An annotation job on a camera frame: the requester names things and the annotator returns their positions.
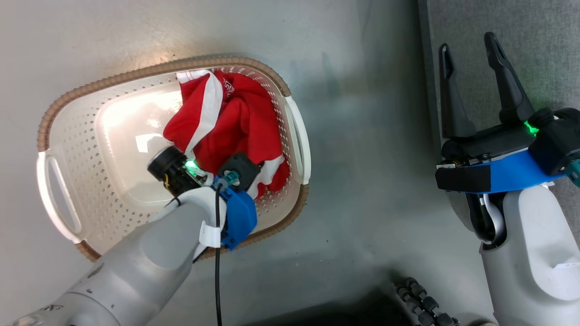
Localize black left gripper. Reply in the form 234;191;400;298
183;156;219;187

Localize white perforated laundry basket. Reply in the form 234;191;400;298
36;55;312;263

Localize black cable chain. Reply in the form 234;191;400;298
394;277;461;326

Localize red and white garment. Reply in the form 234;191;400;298
163;69;291;200

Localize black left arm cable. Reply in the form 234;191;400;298
213;183;225;326

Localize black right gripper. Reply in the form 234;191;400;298
437;32;538;170

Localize white flat ribbon cable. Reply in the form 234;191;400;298
481;194;507;246

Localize white cable strap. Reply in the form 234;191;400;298
198;221;223;249

